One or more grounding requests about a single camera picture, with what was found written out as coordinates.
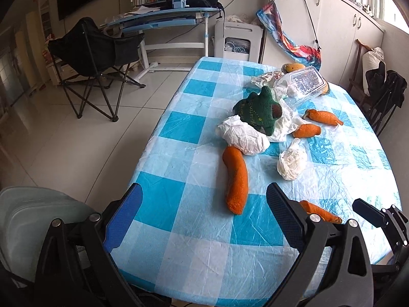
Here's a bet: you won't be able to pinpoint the orange peel piece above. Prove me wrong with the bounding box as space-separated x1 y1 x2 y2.
299 200 343 224

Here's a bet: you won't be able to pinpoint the white stuffed bag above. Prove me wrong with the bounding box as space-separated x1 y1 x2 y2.
361 47 387 96

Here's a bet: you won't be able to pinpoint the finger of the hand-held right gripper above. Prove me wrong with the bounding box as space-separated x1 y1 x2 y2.
352 198 409 264

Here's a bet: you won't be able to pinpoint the green plush toy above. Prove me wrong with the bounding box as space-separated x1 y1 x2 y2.
232 86 283 136

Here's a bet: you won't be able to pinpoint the white cabinet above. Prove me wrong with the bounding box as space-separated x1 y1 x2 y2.
265 0 385 87

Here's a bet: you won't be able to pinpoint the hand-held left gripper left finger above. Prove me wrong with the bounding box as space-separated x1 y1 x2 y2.
33 182 144 307

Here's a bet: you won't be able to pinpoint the long orange plush carrot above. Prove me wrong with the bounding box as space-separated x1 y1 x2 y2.
223 146 249 215

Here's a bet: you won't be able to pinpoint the black strap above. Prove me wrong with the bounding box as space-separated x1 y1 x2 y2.
271 0 322 58

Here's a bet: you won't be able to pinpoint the black folding chair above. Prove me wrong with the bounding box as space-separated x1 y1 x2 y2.
48 17 146 122

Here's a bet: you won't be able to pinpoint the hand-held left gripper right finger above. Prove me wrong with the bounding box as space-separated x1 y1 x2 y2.
266 182 374 307

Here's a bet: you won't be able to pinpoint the small crumpled white paper towel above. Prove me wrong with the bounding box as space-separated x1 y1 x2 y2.
277 138 308 181

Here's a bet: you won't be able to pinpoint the pale green chair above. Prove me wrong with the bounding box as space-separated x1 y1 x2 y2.
0 185 98 282

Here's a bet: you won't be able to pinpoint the clear plastic bottle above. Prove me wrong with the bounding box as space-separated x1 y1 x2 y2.
279 66 327 106

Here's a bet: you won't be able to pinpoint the blue study desk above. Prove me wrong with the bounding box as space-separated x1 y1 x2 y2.
105 6 226 77

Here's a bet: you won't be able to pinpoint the large crumpled white paper towel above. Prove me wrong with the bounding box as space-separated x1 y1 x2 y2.
217 116 271 156

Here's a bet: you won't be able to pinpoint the crinkled silver wrapper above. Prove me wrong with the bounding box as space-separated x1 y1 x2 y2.
250 72 283 87

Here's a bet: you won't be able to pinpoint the white paper towel sheet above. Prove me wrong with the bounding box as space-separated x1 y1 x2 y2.
268 97 309 142

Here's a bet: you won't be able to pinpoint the wooden chair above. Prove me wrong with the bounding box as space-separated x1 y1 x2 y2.
347 38 409 136

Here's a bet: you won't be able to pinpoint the black jacket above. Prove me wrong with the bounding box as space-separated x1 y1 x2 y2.
366 61 408 109

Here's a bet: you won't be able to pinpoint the colourful printed bag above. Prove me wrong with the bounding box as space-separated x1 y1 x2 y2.
256 2 323 71

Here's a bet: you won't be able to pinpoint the white floor appliance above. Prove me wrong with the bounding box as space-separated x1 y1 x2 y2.
214 19 263 63

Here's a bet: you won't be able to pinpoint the short orange plush carrot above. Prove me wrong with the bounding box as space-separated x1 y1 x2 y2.
292 124 322 139

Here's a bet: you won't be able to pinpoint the loose papers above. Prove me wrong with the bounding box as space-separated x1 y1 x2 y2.
120 5 163 16

